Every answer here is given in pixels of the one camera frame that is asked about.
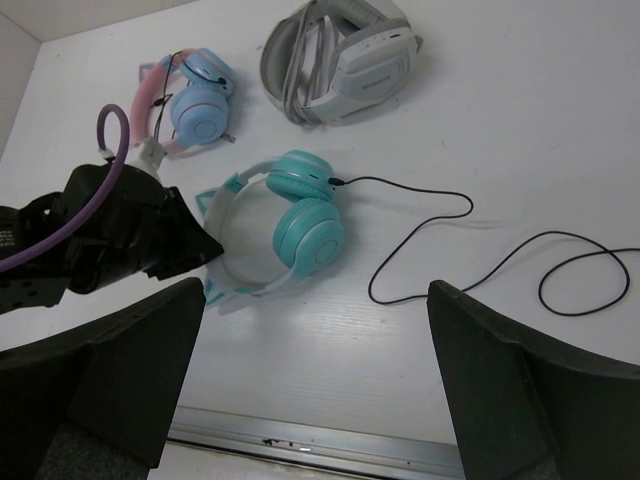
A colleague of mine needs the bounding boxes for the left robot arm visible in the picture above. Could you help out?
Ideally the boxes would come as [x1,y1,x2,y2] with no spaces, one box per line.
[1,165,223,313]

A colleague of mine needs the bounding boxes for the pink blue cat-ear headphones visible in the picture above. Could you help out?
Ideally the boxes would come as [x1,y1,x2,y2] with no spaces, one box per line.
[129,48,237,156]

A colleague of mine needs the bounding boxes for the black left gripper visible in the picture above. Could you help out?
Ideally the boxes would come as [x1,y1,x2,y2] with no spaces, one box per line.
[58,166,224,294]

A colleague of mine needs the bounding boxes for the black headphone cable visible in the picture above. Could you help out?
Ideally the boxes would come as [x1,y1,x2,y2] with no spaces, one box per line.
[329,174,630,316]

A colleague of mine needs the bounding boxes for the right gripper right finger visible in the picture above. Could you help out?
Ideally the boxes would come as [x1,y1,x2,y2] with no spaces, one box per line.
[428,280,639,479]

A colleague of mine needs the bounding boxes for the aluminium front rail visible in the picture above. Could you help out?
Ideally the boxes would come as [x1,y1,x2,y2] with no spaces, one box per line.
[168,407,465,479]

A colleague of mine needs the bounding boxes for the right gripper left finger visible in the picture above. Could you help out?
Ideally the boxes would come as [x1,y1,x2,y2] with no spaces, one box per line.
[1,278,205,479]

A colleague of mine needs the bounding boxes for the teal cat-ear headphones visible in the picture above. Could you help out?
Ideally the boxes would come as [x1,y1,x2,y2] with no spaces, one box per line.
[196,150,346,309]

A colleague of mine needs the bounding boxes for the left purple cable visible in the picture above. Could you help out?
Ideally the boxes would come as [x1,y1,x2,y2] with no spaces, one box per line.
[0,103,132,275]

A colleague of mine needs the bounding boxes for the grey white headphones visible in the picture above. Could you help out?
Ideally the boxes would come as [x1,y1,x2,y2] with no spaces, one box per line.
[260,1,423,127]

